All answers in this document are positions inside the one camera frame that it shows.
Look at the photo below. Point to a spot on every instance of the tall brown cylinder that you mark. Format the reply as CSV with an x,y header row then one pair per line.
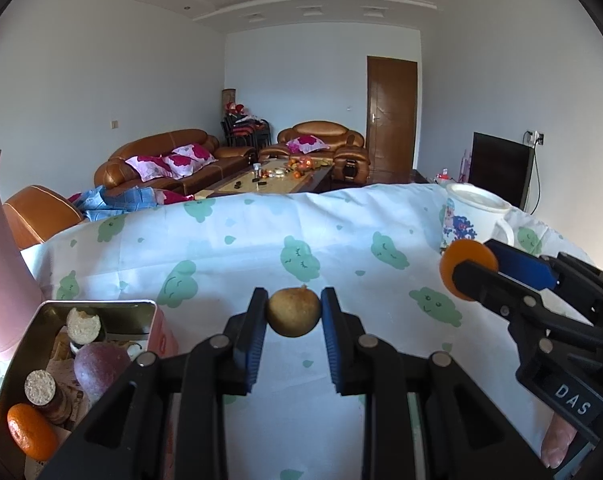
x,y
229,97

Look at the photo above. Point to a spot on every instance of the brown leather armchair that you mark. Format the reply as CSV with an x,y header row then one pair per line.
x,y
321,130

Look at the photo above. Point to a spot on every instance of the purple round radish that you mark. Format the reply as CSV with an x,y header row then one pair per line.
x,y
98,367

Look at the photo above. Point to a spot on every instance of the pink floral pillow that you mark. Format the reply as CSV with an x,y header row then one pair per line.
x,y
149,166
306,144
189,157

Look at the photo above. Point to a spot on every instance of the brown leather sofa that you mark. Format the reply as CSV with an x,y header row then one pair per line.
x,y
156,142

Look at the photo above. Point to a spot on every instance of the brown wooden door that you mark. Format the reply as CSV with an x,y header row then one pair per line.
x,y
391,120

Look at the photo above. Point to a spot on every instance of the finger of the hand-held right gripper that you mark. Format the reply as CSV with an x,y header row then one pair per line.
x,y
486,285
526,270

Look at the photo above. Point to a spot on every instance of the stack of black chairs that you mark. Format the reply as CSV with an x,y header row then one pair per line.
x,y
244,132

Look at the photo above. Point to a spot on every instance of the brown longan with stem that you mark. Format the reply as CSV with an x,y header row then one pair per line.
x,y
294,312

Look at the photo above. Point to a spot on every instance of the white cup with blue print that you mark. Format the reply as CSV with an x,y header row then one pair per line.
x,y
461,220

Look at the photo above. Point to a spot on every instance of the purple sugarcane piece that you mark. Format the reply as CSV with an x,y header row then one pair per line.
x,y
40,387

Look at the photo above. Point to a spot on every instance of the white wall socket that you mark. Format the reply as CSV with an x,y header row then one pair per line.
x,y
537,138

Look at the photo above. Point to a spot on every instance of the pink tin box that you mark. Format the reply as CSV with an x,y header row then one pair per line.
x,y
164,340

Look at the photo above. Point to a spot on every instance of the small orange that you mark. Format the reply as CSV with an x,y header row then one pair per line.
x,y
461,255

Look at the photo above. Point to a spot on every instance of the brown leather ottoman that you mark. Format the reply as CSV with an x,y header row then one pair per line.
x,y
36,215

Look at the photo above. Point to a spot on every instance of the pile of small oranges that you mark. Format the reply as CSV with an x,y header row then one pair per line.
x,y
301,164

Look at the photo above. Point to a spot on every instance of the dark television stand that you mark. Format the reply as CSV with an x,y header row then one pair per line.
x,y
426,176

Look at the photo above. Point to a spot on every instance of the oval orange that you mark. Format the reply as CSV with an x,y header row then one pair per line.
x,y
28,432

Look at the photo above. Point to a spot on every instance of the blue plaid cloth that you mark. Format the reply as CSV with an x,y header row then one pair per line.
x,y
126,200

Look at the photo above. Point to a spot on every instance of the white cloth with green clouds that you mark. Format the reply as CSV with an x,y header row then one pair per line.
x,y
331,220

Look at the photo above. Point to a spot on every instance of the wooden coffee table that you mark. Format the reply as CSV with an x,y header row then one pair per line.
x,y
276,185

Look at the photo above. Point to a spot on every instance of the person's right hand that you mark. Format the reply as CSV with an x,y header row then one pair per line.
x,y
556,442

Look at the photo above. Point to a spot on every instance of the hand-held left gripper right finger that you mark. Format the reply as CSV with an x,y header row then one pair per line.
x,y
334,340

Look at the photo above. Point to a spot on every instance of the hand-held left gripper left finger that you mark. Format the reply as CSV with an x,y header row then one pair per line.
x,y
249,340

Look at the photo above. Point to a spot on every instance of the black television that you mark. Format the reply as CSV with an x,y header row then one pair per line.
x,y
499,170

